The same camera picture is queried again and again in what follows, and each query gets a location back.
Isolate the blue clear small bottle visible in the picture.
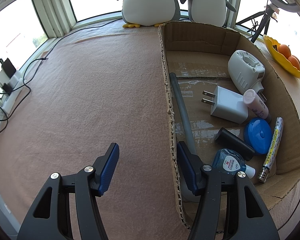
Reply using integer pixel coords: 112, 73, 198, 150
212, 148, 256, 179

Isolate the pink lotion bottle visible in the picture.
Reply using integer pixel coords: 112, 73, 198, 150
243, 89, 272, 123

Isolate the white travel adapter plug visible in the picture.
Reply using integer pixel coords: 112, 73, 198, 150
228, 50, 266, 102

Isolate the blue round tape measure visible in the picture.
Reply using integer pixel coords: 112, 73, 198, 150
243, 117, 272, 155

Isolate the patterned white lighter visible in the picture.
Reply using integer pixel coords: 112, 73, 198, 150
258, 117, 284, 183

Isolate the black cylinder tube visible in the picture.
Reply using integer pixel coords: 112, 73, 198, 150
214, 127, 255, 161

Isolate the white usb charger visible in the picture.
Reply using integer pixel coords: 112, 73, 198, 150
202, 86, 249, 124

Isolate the brown cardboard box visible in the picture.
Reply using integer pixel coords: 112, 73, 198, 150
157, 21, 300, 230

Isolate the grey metal spoon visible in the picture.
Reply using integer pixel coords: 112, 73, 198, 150
169, 73, 205, 203

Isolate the yellow fruit bowl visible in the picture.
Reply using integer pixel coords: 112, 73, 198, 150
263, 35, 300, 79

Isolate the black tripod stand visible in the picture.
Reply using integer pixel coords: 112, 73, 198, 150
236, 4, 279, 43

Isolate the small penguin plush toy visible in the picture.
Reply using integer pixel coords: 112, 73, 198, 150
180, 0, 237, 27

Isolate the white power strip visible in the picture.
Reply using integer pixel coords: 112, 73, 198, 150
0, 70, 23, 114

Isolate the pink towel mat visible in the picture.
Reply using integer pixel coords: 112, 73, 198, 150
0, 21, 300, 240

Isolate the large penguin plush toy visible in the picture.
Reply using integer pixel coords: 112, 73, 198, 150
121, 0, 180, 28

